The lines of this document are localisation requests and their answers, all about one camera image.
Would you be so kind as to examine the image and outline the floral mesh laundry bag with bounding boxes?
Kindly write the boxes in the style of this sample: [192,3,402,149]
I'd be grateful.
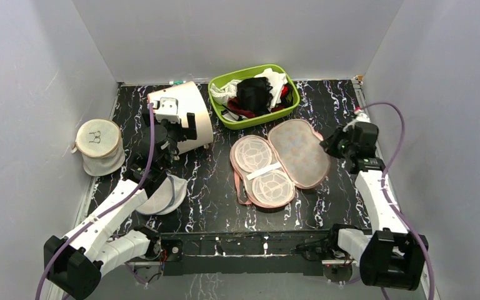
[229,119,331,209]

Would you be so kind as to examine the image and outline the black lace bra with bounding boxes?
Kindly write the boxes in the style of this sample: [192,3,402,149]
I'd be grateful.
[236,77,273,116]

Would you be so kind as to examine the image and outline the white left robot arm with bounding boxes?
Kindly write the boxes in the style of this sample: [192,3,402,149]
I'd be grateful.
[36,109,198,299]

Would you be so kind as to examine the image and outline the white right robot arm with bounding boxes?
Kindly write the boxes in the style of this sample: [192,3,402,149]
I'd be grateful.
[320,121,428,291]

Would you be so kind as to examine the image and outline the white cylindrical mesh laundry bag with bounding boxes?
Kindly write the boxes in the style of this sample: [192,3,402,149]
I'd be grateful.
[72,119,125,177]

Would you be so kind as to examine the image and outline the cream toy washing machine drum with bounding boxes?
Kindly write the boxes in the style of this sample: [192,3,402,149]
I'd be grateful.
[147,81,214,154]

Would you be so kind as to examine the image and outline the green and white marker pen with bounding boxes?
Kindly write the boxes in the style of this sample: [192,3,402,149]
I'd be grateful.
[169,80,186,86]

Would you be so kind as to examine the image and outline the dark red garment in basket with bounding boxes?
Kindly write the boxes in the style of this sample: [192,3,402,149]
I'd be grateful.
[227,97,260,119]

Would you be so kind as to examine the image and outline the white cloth in basket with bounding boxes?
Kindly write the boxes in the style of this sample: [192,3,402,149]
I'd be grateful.
[254,67,288,109]

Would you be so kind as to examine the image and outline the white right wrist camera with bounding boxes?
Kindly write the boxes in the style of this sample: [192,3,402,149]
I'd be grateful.
[343,108,371,132]

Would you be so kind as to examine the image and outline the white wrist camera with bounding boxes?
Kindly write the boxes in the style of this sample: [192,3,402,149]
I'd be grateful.
[152,97,181,124]
[343,108,371,132]

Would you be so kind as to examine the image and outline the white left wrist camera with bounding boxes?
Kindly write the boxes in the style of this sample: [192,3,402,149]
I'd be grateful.
[152,97,181,124]

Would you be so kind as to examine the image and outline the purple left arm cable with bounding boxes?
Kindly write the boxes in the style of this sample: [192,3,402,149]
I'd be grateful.
[34,102,156,300]

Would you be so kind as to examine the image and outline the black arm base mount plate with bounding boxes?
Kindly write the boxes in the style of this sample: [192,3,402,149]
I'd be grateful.
[122,229,354,278]

